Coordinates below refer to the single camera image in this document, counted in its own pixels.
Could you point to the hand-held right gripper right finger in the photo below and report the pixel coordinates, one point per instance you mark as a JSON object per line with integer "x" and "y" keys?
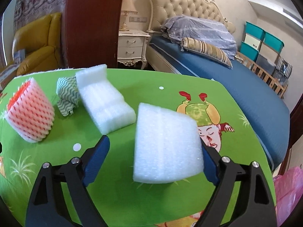
{"x": 210, "y": 167}

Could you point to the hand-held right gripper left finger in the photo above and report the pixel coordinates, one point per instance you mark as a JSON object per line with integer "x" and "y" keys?
{"x": 97, "y": 160}

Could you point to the white foam block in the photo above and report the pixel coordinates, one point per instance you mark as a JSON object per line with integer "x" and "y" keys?
{"x": 165, "y": 144}

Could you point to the pink lined trash bin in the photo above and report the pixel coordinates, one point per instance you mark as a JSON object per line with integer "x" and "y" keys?
{"x": 288, "y": 194}

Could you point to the white stepped foam piece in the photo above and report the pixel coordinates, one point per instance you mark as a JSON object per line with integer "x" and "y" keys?
{"x": 104, "y": 106}

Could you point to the green cartoon printed tablecloth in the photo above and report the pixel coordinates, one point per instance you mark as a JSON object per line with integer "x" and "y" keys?
{"x": 132, "y": 205}

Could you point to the green wavy striped cloth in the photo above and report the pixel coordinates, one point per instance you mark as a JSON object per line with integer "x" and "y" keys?
{"x": 67, "y": 94}

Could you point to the pink foam fruit net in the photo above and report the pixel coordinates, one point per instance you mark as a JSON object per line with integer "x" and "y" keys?
{"x": 30, "y": 113}

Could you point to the blue bed mattress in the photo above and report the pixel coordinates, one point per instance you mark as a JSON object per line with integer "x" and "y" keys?
{"x": 255, "y": 99}

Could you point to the striped pillow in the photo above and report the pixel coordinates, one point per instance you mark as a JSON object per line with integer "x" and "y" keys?
{"x": 208, "y": 50}

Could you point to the cream nightstand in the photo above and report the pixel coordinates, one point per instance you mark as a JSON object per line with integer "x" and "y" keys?
{"x": 131, "y": 47}

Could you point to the grey clear storage box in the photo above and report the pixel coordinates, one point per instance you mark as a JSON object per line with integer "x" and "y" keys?
{"x": 265, "y": 62}

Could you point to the white cardboard carton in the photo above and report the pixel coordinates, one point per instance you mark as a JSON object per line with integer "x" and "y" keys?
{"x": 8, "y": 76}

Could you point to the teal storage box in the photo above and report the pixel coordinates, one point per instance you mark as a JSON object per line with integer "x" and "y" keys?
{"x": 249, "y": 51}
{"x": 274, "y": 42}
{"x": 255, "y": 30}

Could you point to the black white checkered bag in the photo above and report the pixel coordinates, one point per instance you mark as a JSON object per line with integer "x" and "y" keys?
{"x": 284, "y": 66}

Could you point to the yellow leather armchair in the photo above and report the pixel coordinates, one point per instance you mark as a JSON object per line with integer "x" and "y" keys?
{"x": 40, "y": 45}

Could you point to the beige storage box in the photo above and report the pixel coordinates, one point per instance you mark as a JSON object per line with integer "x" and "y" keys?
{"x": 269, "y": 52}

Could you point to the small box on armchair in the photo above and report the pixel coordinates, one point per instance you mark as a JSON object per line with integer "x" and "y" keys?
{"x": 19, "y": 56}

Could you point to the white storage box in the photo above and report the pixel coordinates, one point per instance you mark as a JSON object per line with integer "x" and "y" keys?
{"x": 252, "y": 41}

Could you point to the blue grey duvet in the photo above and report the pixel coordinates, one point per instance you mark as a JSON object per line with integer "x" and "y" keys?
{"x": 201, "y": 33}

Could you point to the dark red wooden pillar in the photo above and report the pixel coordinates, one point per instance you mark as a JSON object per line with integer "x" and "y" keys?
{"x": 92, "y": 23}

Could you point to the beige table lamp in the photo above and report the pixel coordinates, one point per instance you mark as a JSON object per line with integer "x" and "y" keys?
{"x": 127, "y": 7}

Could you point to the beige tufted headboard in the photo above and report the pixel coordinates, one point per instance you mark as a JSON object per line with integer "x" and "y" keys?
{"x": 189, "y": 4}

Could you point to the lace patterned curtain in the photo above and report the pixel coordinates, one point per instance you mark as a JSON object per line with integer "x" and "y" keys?
{"x": 40, "y": 0}

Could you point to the white air conditioner vent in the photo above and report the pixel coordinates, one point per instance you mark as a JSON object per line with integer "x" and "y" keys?
{"x": 293, "y": 14}

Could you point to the wooden crib rail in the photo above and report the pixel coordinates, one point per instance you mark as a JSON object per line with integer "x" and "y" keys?
{"x": 262, "y": 74}

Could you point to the wall socket panel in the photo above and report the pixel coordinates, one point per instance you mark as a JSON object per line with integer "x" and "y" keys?
{"x": 138, "y": 19}

